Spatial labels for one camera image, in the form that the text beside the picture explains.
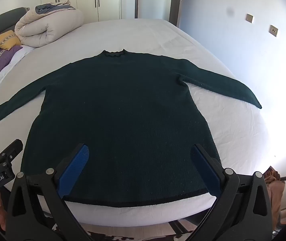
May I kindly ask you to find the white bed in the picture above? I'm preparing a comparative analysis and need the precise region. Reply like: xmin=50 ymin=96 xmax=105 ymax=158
xmin=0 ymin=19 xmax=279 ymax=228

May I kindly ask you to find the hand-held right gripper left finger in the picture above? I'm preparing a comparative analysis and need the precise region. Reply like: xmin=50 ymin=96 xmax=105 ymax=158
xmin=6 ymin=143 xmax=93 ymax=241

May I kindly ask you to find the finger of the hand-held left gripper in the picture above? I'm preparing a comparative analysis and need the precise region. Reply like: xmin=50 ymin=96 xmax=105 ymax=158
xmin=0 ymin=139 xmax=24 ymax=166

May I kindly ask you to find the yellow patterned pillow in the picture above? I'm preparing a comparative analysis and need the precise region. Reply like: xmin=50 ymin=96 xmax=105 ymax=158
xmin=0 ymin=30 xmax=22 ymax=51

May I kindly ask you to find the brown cloth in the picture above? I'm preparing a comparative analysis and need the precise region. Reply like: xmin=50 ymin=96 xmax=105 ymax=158
xmin=263 ymin=166 xmax=286 ymax=229

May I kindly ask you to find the folded beige duvet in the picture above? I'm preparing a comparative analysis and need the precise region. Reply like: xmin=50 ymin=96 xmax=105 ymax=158
xmin=14 ymin=1 xmax=84 ymax=48

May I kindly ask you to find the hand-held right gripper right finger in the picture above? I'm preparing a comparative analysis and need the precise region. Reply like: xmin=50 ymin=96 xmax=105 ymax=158
xmin=185 ymin=144 xmax=274 ymax=241

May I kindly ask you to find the dark green sweater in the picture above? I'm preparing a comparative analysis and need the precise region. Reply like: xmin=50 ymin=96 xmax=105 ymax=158
xmin=0 ymin=49 xmax=263 ymax=208

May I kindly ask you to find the purple patterned pillow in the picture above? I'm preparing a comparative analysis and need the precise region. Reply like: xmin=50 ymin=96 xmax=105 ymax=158
xmin=0 ymin=46 xmax=23 ymax=72

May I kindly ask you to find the grey door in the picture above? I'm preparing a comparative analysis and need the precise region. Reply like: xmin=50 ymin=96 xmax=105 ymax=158
xmin=169 ymin=0 xmax=186 ymax=29

